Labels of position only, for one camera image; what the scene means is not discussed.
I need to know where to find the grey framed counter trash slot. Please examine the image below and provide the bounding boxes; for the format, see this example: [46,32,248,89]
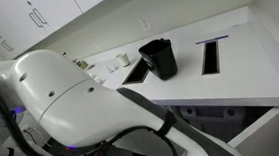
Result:
[120,56,153,86]

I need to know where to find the grey bin inside cupboard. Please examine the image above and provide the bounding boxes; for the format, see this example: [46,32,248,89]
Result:
[177,99,275,147]

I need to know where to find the narrow counter slot purple edge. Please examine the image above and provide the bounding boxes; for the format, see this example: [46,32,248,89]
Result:
[195,35,232,76]

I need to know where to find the white cupboard door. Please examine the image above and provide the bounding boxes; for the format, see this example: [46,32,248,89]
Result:
[224,106,279,156]

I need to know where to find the white wall outlet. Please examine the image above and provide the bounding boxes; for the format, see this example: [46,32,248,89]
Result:
[92,38,102,49]
[139,15,152,33]

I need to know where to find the white upper cabinets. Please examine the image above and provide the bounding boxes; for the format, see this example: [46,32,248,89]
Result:
[0,0,51,62]

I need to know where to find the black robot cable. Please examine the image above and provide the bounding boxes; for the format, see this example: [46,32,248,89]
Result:
[0,57,181,156]

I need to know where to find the white low wall socket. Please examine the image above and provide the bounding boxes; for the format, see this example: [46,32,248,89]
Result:
[21,123,36,135]

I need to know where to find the silver cabinet door handle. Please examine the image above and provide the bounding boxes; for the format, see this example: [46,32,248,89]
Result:
[33,7,50,26]
[0,39,16,54]
[28,9,45,30]

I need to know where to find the olive small box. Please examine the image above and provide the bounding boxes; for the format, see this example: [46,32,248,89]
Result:
[75,59,90,72]

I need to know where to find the black plastic trash bin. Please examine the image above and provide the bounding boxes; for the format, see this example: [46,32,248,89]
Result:
[137,37,180,83]

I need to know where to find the crumpled white paper ball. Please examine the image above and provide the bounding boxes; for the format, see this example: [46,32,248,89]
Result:
[93,75,106,86]
[105,63,119,75]

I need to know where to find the white paper cup green band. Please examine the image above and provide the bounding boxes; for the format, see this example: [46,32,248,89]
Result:
[115,52,132,69]

